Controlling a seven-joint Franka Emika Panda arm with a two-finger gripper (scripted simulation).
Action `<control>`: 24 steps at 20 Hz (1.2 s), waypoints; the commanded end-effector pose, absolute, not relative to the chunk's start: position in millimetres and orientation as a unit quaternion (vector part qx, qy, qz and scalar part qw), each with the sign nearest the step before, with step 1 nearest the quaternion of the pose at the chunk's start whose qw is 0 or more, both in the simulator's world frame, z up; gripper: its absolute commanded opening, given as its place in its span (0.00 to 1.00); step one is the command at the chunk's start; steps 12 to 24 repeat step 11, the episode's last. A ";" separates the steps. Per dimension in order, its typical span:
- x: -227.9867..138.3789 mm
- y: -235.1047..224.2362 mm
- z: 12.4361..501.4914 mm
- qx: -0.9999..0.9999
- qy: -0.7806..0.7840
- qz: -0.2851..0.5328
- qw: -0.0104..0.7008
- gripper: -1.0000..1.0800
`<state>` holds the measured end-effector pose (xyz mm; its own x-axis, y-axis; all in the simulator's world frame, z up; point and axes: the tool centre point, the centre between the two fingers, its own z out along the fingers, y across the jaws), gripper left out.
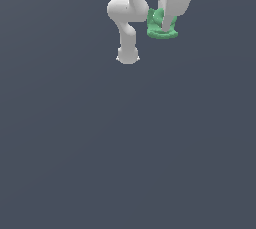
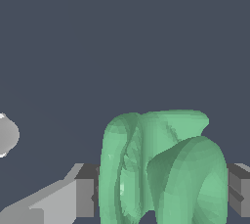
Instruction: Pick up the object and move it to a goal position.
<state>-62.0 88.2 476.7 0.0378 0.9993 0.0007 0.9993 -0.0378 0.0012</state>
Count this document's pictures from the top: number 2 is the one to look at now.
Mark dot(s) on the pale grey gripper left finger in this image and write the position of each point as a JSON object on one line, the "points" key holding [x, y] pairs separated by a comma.
{"points": [[62, 198]]}

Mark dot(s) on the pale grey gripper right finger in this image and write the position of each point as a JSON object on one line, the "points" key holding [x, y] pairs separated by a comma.
{"points": [[238, 188]]}

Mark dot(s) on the green lumpy object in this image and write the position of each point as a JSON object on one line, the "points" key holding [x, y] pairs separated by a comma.
{"points": [[169, 169]]}

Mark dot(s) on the grey rounded object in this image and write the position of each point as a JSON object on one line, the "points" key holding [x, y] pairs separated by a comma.
{"points": [[7, 135]]}

